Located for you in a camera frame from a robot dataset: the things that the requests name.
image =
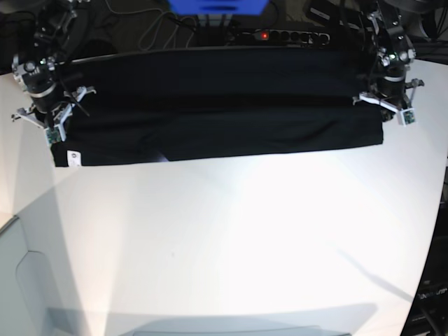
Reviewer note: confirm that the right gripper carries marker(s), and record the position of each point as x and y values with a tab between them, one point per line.
45	102

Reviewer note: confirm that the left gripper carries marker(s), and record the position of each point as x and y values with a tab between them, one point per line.
390	88

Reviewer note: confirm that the black T-shirt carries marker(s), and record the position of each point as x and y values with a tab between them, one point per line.
216	103

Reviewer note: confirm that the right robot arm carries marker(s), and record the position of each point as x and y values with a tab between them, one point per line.
35	71

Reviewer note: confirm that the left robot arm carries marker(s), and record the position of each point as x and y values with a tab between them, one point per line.
402	32

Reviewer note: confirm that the black power strip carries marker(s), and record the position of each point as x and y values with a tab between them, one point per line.
277	37

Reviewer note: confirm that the blue box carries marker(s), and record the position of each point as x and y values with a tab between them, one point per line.
220	7

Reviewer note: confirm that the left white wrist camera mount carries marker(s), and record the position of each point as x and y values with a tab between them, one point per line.
404	111

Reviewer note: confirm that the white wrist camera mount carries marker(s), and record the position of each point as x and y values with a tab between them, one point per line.
53	125
404	111

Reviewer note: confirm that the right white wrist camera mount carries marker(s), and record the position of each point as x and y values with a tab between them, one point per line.
53	125

